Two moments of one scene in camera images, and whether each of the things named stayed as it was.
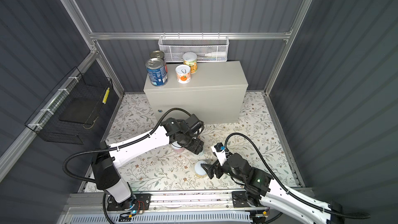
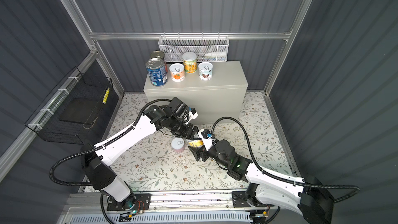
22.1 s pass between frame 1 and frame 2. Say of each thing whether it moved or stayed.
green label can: moved
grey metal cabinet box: stayed
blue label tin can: stayed
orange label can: moved
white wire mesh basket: stayed
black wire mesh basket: stayed
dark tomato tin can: stayed
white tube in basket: stayed
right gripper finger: moved
